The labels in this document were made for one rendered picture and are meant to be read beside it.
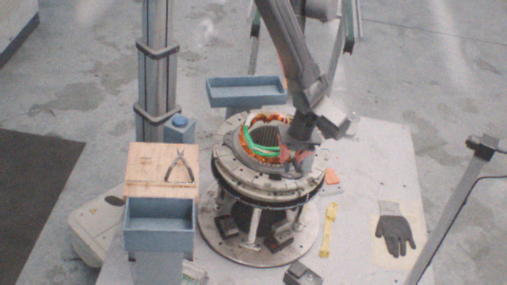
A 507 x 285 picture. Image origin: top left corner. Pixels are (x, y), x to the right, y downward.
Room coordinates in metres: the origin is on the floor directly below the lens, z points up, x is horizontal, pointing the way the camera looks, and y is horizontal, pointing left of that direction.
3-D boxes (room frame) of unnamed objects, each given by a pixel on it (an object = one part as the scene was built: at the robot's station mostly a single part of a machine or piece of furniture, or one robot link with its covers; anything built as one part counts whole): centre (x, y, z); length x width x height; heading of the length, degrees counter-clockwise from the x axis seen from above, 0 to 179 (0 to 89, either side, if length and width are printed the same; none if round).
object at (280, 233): (1.02, -0.12, 0.85); 0.06 x 0.04 x 0.05; 134
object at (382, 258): (1.15, -0.50, 0.78); 0.31 x 0.19 x 0.01; 0
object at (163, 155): (0.99, 0.23, 1.05); 0.20 x 0.19 x 0.02; 11
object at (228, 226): (1.03, 0.04, 0.83); 0.05 x 0.04 x 0.02; 30
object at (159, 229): (0.84, 0.20, 0.92); 0.17 x 0.11 x 0.28; 101
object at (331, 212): (1.11, -0.28, 0.80); 0.22 x 0.04 x 0.03; 173
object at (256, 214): (0.99, -0.04, 0.91); 0.02 x 0.02 x 0.21
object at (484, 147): (0.91, -0.49, 1.37); 0.06 x 0.04 x 0.04; 65
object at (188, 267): (0.86, 0.11, 0.80); 0.10 x 0.05 x 0.04; 74
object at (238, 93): (1.42, 0.06, 0.92); 0.25 x 0.11 x 0.28; 109
